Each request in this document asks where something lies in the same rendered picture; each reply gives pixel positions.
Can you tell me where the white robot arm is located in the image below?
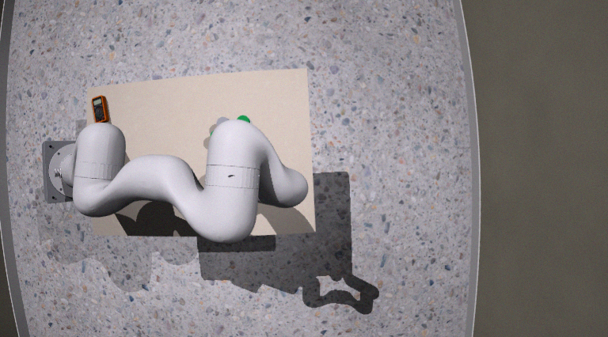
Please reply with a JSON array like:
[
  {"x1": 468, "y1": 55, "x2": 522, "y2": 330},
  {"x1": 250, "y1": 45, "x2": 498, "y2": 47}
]
[{"x1": 49, "y1": 119, "x2": 308, "y2": 244}]

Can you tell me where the orange digital multimeter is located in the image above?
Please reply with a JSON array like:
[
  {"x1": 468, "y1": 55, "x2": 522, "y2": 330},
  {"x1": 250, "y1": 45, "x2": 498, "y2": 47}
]
[{"x1": 92, "y1": 96, "x2": 109, "y2": 123}]

